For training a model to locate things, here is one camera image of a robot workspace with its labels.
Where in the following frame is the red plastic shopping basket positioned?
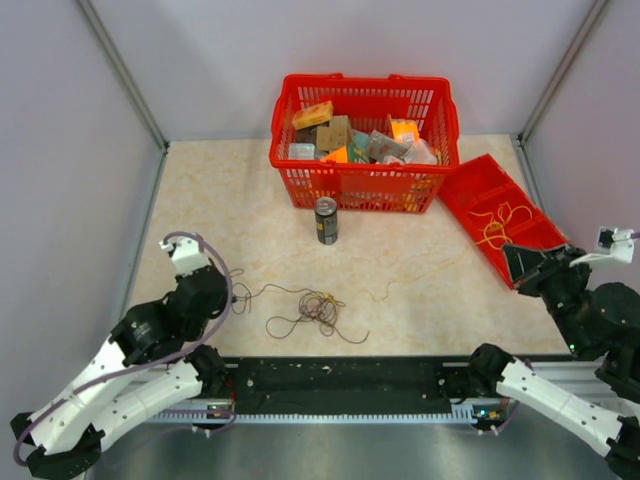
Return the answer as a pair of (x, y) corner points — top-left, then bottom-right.
(269, 73), (459, 213)

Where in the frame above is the yellow snack box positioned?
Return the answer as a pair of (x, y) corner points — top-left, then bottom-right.
(292, 101), (334, 130)

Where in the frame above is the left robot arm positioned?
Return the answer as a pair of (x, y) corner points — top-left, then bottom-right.
(10, 259), (232, 479)

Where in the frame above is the orange triangular pack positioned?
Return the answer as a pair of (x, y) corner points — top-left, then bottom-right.
(321, 146), (349, 164)

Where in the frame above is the black drink can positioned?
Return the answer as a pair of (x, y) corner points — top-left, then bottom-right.
(314, 197), (338, 245)

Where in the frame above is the red compartment tray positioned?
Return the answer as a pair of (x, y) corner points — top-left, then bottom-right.
(438, 154), (568, 288)

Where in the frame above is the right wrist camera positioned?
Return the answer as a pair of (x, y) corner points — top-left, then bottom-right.
(569, 227), (639, 268)

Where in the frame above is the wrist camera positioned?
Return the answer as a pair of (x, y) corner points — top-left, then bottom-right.
(159, 233), (211, 277)
(569, 227), (639, 268)

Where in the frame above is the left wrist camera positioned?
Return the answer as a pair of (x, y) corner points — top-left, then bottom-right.
(159, 233), (211, 277)

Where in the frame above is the wire bundle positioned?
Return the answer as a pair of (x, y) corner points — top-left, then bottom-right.
(227, 268), (371, 346)

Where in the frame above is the brown cardboard box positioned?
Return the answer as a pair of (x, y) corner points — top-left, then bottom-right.
(315, 115), (353, 152)

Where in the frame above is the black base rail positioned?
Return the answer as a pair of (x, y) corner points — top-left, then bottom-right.
(201, 356), (499, 416)

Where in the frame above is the yellow wire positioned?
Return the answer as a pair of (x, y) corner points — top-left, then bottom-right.
(369, 200), (534, 303)

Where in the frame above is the grey printed packet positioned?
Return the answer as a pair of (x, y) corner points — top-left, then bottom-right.
(364, 130), (408, 162)

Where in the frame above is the clear plastic pack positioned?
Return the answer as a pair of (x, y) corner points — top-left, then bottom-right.
(287, 143), (316, 161)

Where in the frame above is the orange glowing box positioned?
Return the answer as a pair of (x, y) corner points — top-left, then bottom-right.
(387, 116), (420, 145)

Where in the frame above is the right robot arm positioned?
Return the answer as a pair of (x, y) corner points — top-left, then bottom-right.
(466, 241), (639, 479)

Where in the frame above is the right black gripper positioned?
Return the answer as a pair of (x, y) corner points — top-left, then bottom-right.
(498, 240), (591, 355)

